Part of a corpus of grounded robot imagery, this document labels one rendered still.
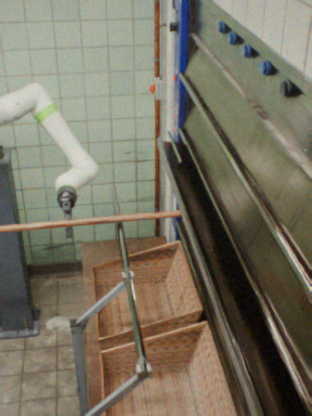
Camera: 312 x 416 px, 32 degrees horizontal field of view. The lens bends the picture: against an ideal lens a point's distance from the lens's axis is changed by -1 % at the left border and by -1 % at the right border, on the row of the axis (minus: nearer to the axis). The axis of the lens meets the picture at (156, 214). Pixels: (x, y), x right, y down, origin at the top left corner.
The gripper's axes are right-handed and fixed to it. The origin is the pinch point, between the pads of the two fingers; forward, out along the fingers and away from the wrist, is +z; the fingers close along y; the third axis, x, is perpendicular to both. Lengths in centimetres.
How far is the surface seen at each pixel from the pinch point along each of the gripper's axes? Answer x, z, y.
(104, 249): -18, -65, 61
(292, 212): -57, 98, -59
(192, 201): -49, 27, -21
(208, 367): -52, 52, 43
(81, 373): 0, 40, 51
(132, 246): -35, -65, 61
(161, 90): -55, -87, -27
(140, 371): -20, 87, 2
